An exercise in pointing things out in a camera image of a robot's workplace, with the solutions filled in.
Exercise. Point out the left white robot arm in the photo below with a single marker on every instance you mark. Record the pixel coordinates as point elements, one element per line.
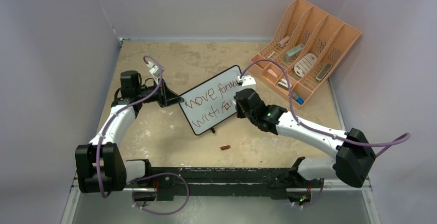
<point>99,164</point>

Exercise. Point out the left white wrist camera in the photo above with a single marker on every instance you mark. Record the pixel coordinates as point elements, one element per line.
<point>155,71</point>

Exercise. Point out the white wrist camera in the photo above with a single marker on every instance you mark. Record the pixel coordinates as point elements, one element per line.
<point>155,71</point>
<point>246,82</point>

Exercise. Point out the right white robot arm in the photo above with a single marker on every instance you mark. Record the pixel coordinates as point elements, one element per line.
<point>348,155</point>

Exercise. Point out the pink eraser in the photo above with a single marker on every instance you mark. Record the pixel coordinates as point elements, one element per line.
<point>273,74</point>

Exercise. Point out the teal staple box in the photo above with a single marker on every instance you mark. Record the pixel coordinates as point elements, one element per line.
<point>292,54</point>

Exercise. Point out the black aluminium base frame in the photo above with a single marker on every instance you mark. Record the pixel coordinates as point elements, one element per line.
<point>164,183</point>

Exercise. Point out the pink stapler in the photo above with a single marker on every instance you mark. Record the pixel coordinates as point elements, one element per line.
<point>283,42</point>

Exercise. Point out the brown marker cap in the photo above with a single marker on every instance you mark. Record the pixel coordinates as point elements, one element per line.
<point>225,147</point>

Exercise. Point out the grey whiteboard eraser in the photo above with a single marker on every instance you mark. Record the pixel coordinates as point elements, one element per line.
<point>323,72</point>

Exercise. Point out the peach plastic desk organizer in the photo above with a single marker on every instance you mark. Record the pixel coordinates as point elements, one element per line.
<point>321,33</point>

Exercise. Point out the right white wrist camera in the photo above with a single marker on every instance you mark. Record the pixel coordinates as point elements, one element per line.
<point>246,82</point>

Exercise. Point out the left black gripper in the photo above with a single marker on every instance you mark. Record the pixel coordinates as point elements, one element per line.
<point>165,97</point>

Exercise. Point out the blue small item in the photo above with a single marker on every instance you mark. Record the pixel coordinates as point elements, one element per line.
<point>297,98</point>

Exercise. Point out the black-framed whiteboard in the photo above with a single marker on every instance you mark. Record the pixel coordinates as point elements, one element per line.
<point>212,101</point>

